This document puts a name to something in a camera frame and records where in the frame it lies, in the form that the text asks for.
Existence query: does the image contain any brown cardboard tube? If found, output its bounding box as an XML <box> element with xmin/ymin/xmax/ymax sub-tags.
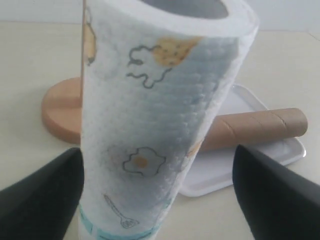
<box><xmin>199</xmin><ymin>108</ymin><xmax>308</xmax><ymax>152</ymax></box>

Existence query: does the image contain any white plastic tray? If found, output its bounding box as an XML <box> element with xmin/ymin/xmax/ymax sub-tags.
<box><xmin>179</xmin><ymin>84</ymin><xmax>307</xmax><ymax>198</ymax></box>

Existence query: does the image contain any printed paper towel roll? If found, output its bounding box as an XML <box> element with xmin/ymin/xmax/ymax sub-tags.
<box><xmin>78</xmin><ymin>0</ymin><xmax>259</xmax><ymax>240</ymax></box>

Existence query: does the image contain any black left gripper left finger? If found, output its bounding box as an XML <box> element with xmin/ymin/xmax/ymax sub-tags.
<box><xmin>0</xmin><ymin>147</ymin><xmax>84</xmax><ymax>240</ymax></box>

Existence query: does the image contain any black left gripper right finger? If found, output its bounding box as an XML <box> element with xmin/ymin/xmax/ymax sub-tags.
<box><xmin>233</xmin><ymin>145</ymin><xmax>320</xmax><ymax>240</ymax></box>

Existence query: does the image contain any wooden paper towel holder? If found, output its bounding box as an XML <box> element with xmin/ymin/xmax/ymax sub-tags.
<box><xmin>41</xmin><ymin>0</ymin><xmax>87</xmax><ymax>145</ymax></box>

